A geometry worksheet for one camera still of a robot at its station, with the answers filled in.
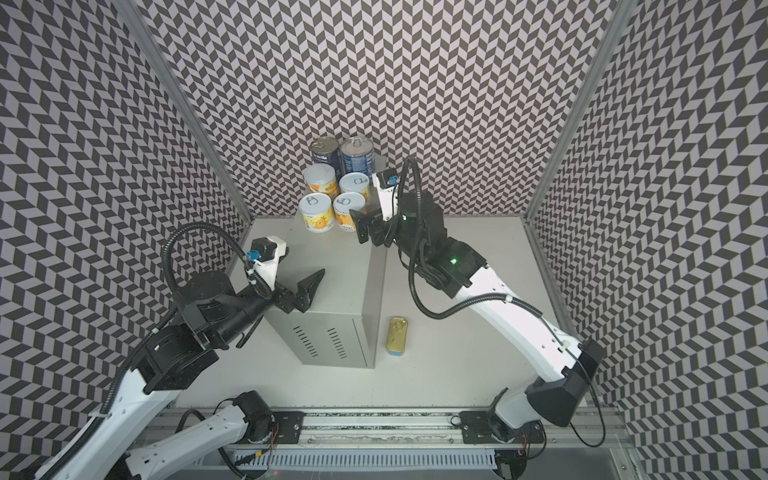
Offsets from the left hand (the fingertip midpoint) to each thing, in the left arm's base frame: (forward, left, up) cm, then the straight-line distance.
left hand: (303, 264), depth 60 cm
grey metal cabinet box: (-9, -8, -10) cm, 15 cm away
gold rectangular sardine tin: (-3, -18, -31) cm, 36 cm away
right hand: (+11, -13, +3) cm, 18 cm away
